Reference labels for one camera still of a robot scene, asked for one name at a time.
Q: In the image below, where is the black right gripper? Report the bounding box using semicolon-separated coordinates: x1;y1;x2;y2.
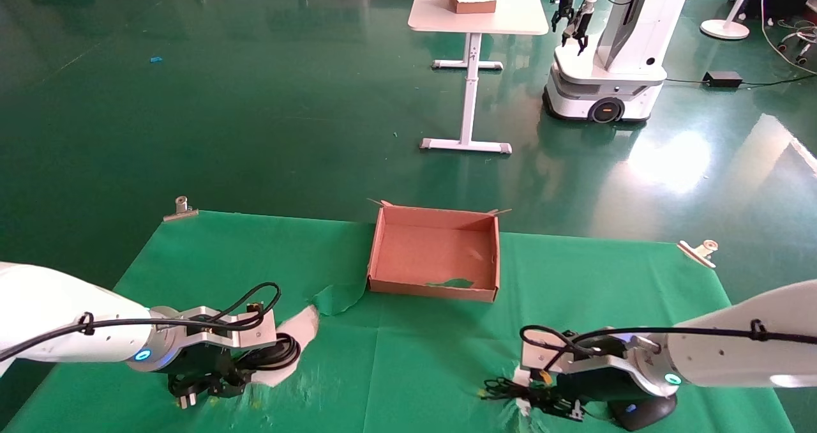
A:
527;368;640;422

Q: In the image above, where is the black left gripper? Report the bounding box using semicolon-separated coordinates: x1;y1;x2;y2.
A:
165;344;251;411

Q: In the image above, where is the thick black power cable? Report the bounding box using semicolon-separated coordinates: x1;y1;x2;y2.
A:
172;331;302;411

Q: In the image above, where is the open brown cardboard box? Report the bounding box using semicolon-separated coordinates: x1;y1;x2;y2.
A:
367;198;513;303

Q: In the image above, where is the green table cloth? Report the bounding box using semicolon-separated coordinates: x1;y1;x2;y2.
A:
3;211;795;433

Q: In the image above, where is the silver metal cloth clip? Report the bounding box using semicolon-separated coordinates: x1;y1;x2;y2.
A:
677;239;719;270
163;195;199;222

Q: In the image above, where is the white wheeled background robot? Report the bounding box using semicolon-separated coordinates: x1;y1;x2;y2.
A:
543;0;696;125

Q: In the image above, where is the black power adapter brick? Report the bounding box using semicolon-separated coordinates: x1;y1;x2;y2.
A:
702;71;744;89

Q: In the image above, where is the black background robot gripper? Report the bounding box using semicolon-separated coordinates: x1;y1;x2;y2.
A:
562;8;590;56
551;0;575;33

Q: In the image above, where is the white table with legs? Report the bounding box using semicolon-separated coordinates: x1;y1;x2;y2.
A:
407;0;550;156

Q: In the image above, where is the white floor stand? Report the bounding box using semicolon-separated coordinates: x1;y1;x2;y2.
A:
700;0;763;41

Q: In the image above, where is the right wrist camera housing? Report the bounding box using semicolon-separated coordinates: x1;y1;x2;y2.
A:
520;328;661;376

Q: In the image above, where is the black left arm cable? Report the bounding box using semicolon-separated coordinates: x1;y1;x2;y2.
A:
0;282;282;363

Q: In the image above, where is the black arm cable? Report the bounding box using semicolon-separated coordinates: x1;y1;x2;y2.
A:
0;282;282;363
520;324;817;360

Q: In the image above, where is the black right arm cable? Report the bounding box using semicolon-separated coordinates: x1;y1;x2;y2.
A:
520;324;817;360

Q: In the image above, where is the black adapter floor cable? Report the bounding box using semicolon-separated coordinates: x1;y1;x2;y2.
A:
664;72;817;90

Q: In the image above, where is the white floor cable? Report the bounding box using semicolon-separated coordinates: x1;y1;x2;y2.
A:
760;0;817;76

